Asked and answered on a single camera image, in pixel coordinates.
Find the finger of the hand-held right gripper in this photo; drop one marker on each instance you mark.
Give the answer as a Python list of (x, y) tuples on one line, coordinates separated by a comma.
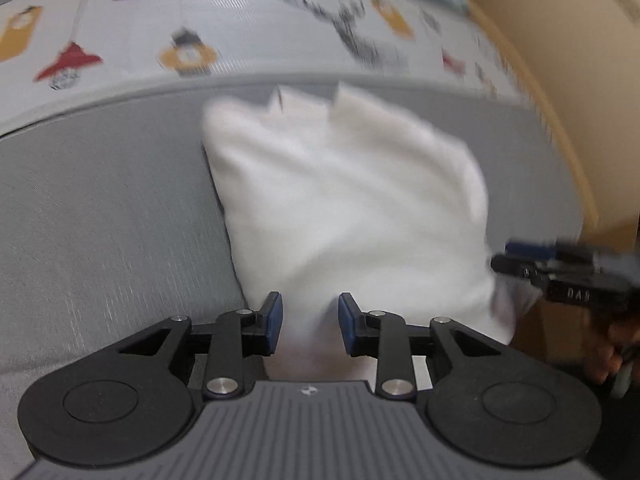
[(530, 248), (520, 267)]

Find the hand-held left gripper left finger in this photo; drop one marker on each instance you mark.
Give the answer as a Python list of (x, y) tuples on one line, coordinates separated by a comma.
[(274, 322)]

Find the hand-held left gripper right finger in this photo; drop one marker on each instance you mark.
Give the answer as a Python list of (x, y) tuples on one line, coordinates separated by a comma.
[(346, 325)]

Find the white t-shirt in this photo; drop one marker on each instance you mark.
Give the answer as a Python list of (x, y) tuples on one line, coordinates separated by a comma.
[(340, 200)]

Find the person's right hand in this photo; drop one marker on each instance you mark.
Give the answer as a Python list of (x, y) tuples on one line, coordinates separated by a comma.
[(612, 350)]

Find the wooden bed frame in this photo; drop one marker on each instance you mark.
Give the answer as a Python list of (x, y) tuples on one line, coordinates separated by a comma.
[(540, 120)]

